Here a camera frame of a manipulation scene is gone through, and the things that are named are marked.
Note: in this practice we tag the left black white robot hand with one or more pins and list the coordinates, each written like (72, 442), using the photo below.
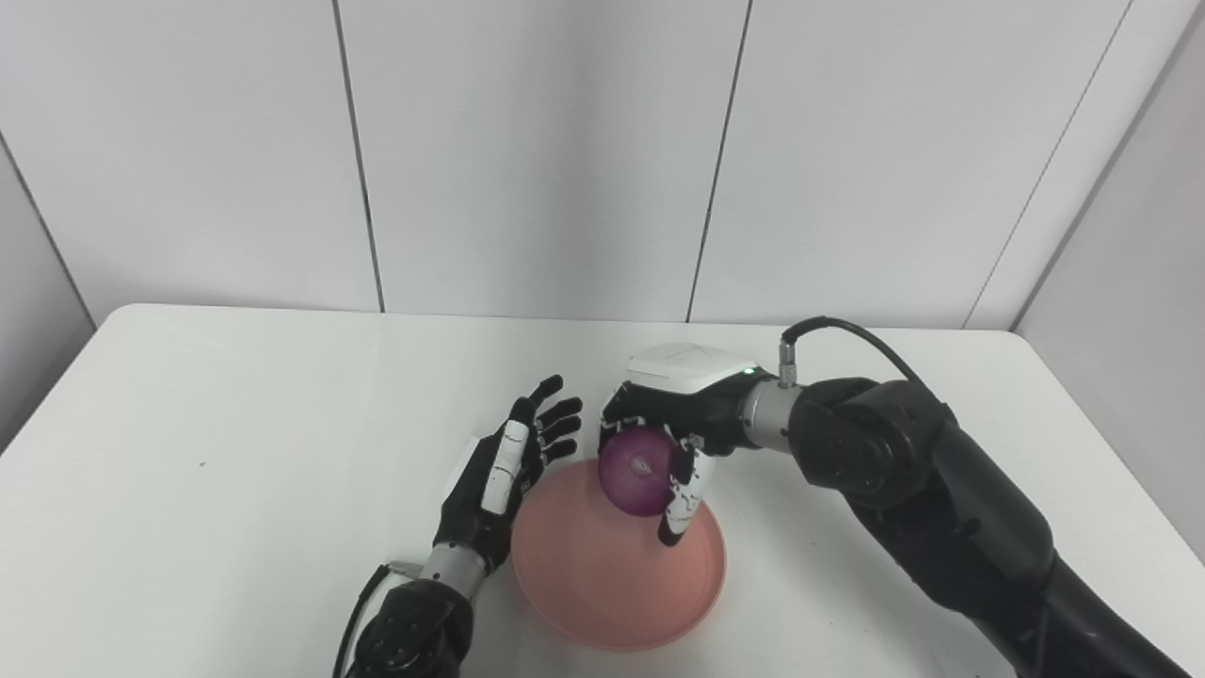
(490, 490)

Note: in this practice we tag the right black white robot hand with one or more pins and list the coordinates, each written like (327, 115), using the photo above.
(692, 395)

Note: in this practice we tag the red onion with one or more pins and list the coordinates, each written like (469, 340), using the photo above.
(640, 471)

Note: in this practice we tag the pink round plate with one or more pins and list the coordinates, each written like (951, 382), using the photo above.
(602, 584)

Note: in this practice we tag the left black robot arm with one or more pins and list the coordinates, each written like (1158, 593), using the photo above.
(414, 621)

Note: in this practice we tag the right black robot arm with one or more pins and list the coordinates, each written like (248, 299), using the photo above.
(941, 499)

